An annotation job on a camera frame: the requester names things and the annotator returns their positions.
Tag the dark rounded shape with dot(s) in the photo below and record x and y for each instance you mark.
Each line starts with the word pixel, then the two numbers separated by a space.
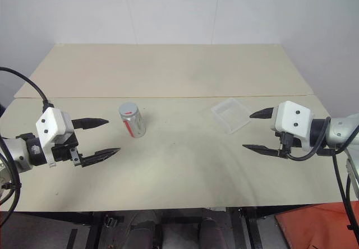
pixel 147 235
pixel 211 233

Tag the silver metal can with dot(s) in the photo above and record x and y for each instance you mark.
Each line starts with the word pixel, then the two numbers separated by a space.
pixel 136 125

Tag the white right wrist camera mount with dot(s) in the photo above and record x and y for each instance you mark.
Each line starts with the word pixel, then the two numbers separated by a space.
pixel 291 120

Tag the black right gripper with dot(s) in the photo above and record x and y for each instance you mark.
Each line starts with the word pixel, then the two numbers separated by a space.
pixel 286 145

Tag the clear plastic tray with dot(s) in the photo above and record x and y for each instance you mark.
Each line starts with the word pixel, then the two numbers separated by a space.
pixel 231 115

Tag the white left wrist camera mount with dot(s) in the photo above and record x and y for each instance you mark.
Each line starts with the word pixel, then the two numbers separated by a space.
pixel 49 125

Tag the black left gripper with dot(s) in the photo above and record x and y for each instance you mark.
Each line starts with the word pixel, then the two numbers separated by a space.
pixel 66 148

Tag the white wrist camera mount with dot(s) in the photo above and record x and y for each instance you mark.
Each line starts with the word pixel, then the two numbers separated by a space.
pixel 291 120
pixel 49 125

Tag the black metal table frame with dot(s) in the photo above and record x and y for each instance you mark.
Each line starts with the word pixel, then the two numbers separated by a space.
pixel 94 232

